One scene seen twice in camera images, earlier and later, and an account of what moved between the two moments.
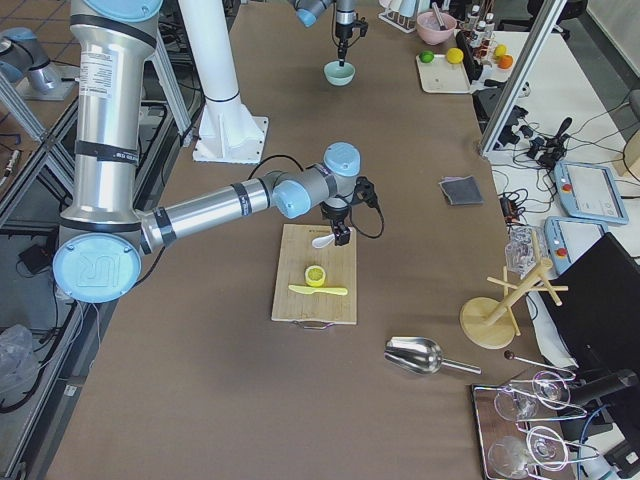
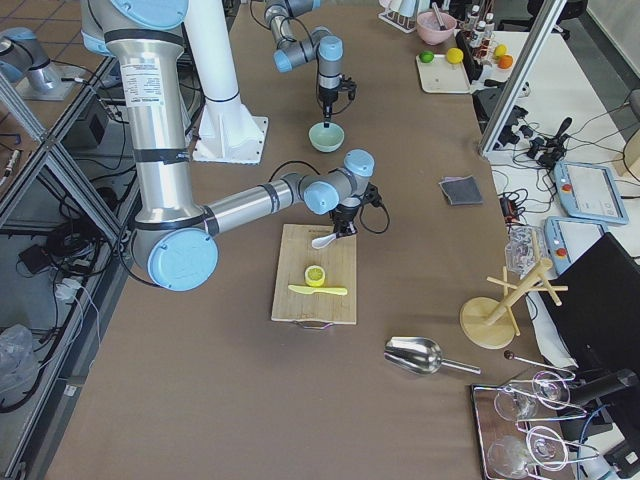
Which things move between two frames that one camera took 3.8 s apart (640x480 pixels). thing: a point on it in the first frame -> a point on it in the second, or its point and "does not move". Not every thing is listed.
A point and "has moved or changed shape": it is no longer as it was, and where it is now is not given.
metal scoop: x=421 y=355 does not move
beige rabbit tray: x=440 y=76 does not move
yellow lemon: x=454 y=56 does not move
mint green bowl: x=339 y=75 has moved or changed shape
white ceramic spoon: x=322 y=241 does not move
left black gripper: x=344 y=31 -> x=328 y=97
